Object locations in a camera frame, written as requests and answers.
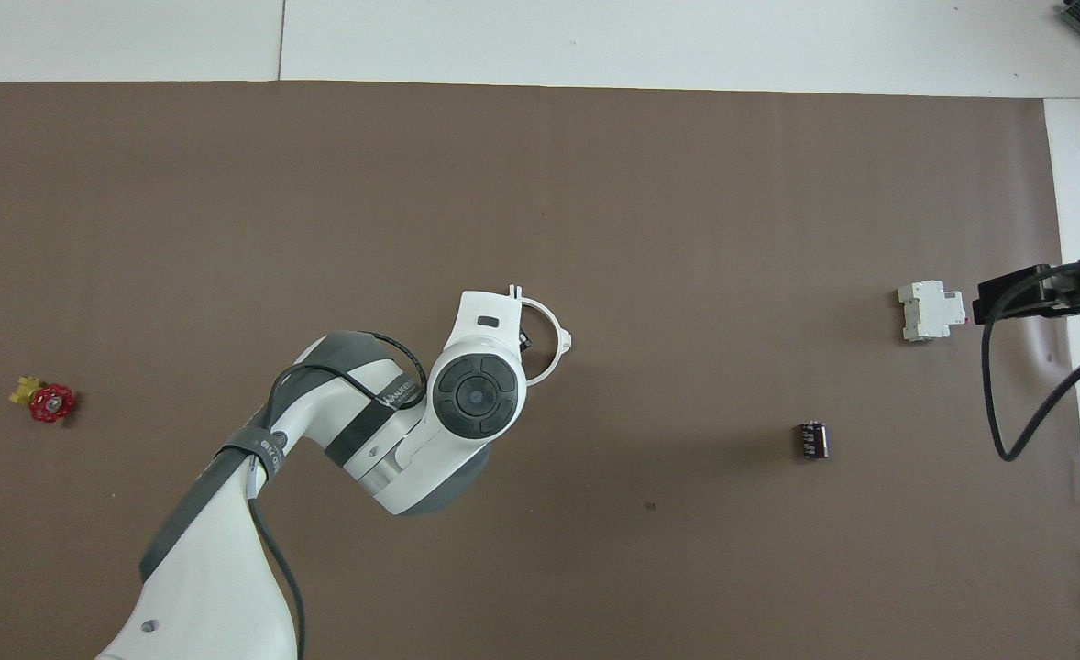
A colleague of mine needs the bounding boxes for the brown paper mat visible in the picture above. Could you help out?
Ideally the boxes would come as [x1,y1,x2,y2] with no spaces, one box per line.
[0,81,1080,660]

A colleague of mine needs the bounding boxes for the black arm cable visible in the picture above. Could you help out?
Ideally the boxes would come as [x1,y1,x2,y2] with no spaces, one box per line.
[247,330,431,660]
[982,266,1080,462]

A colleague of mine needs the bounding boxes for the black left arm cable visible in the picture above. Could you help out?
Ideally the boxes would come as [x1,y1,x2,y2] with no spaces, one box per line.
[247,330,431,660]

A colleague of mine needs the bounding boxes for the white half pipe clamp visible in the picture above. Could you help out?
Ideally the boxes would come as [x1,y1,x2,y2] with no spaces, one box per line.
[510,284,574,386]

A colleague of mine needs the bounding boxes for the black cylindrical capacitor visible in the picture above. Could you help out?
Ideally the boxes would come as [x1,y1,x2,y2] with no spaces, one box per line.
[795,420,831,462]

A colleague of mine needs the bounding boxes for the red yellow valve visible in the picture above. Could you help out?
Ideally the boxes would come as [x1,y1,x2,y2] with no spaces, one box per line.
[10,374,76,424]

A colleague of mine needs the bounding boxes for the white circuit breaker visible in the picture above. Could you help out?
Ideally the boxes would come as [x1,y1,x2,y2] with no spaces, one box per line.
[898,280,967,343]

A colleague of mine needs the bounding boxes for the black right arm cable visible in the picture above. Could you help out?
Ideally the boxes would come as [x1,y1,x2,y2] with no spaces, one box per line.
[982,266,1080,462]

